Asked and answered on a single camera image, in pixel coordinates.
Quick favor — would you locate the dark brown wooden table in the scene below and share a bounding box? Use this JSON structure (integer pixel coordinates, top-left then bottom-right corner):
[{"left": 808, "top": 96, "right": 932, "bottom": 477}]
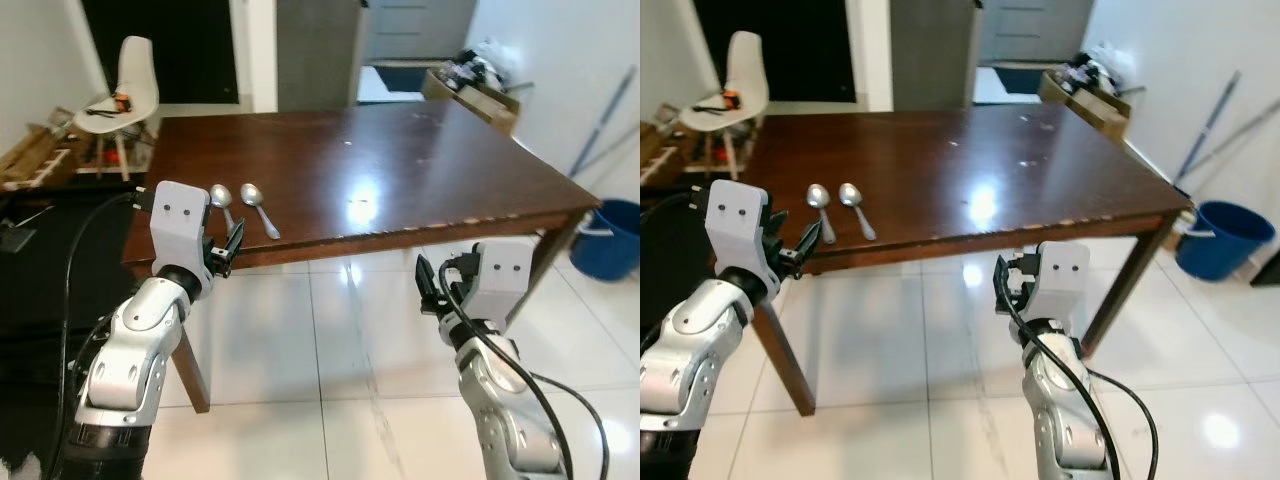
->
[
  {"left": 744, "top": 100, "right": 1194, "bottom": 417},
  {"left": 121, "top": 99, "right": 602, "bottom": 414}
]

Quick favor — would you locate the white plastic bag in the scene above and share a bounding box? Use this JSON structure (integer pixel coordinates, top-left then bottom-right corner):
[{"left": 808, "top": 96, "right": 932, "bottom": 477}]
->
[
  {"left": 462, "top": 39, "right": 522, "bottom": 87},
  {"left": 1078, "top": 42, "right": 1136, "bottom": 91}
]

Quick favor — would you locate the black floor mat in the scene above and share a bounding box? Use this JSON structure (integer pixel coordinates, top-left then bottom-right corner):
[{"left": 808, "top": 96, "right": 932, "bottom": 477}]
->
[
  {"left": 640, "top": 186, "right": 713, "bottom": 331},
  {"left": 0, "top": 183, "right": 151, "bottom": 346}
]

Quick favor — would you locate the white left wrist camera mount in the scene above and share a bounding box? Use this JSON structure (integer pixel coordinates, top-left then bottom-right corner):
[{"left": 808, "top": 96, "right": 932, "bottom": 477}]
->
[
  {"left": 149, "top": 182, "right": 214, "bottom": 273},
  {"left": 704, "top": 179, "right": 773, "bottom": 293}
]

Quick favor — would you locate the blue plastic bucket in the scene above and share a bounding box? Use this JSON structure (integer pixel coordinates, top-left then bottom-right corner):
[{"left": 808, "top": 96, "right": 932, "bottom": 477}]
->
[
  {"left": 1174, "top": 200, "right": 1277, "bottom": 284},
  {"left": 569, "top": 198, "right": 641, "bottom": 282}
]

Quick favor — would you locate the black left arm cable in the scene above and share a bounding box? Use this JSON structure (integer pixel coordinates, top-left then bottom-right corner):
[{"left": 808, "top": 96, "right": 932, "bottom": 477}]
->
[
  {"left": 640, "top": 190, "right": 709, "bottom": 223},
  {"left": 58, "top": 189, "right": 154, "bottom": 401}
]

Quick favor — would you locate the wooden pallet crate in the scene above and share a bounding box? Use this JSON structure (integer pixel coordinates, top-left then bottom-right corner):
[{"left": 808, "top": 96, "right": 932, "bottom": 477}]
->
[
  {"left": 640, "top": 118, "right": 685, "bottom": 188},
  {"left": 0, "top": 122, "right": 79, "bottom": 193}
]

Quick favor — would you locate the silver metal spoon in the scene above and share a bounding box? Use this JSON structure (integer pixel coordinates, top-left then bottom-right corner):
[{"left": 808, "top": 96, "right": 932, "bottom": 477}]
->
[
  {"left": 838, "top": 182, "right": 879, "bottom": 242},
  {"left": 209, "top": 184, "right": 237, "bottom": 237},
  {"left": 239, "top": 183, "right": 282, "bottom": 240},
  {"left": 806, "top": 184, "right": 839, "bottom": 245}
]

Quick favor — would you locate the thin grey mop pole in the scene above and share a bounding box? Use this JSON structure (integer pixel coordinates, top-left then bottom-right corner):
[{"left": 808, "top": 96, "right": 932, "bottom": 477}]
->
[{"left": 1194, "top": 98, "right": 1280, "bottom": 173}]

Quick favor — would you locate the grey door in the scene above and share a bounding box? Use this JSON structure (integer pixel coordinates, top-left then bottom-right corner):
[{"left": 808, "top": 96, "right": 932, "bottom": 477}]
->
[
  {"left": 975, "top": 0, "right": 1097, "bottom": 67},
  {"left": 360, "top": 0, "right": 478, "bottom": 67}
]

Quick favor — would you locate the grey broom stick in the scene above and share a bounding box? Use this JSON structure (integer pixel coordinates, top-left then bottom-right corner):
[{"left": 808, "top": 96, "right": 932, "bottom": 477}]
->
[
  {"left": 1174, "top": 70, "right": 1245, "bottom": 191},
  {"left": 569, "top": 65, "right": 638, "bottom": 178}
]

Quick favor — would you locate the white plastic chair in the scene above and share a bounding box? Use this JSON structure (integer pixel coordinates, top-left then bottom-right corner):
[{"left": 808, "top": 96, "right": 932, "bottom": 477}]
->
[
  {"left": 71, "top": 36, "right": 160, "bottom": 182},
  {"left": 679, "top": 30, "right": 770, "bottom": 181}
]

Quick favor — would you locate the open cardboard box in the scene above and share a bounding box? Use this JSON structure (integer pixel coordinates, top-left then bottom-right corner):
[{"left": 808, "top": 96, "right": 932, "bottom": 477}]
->
[
  {"left": 1038, "top": 70, "right": 1133, "bottom": 143},
  {"left": 422, "top": 67, "right": 522, "bottom": 138}
]

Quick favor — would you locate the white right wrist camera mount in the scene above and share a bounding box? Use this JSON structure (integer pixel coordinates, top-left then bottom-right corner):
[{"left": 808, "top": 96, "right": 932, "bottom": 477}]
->
[
  {"left": 1028, "top": 241, "right": 1092, "bottom": 327},
  {"left": 464, "top": 239, "right": 537, "bottom": 327}
]

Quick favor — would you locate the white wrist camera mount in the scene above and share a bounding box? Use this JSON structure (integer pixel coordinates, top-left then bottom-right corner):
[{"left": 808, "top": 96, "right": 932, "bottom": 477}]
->
[
  {"left": 149, "top": 182, "right": 214, "bottom": 273},
  {"left": 1028, "top": 241, "right": 1092, "bottom": 327},
  {"left": 464, "top": 239, "right": 537, "bottom": 327},
  {"left": 704, "top": 179, "right": 773, "bottom": 293}
]

